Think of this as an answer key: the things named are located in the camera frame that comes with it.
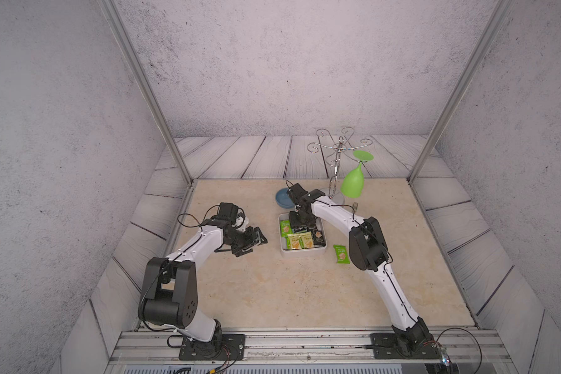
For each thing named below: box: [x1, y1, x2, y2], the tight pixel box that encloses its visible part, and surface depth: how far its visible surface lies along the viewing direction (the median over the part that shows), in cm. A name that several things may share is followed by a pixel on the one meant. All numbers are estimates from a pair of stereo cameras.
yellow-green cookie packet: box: [287, 233, 303, 251], surface depth 97 cm
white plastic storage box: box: [277, 212, 329, 258], surface depth 95 cm
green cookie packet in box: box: [279, 219, 293, 239], surface depth 100 cm
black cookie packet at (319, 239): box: [311, 229, 327, 247], surface depth 97 cm
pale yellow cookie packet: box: [299, 231, 315, 250], surface depth 98 cm
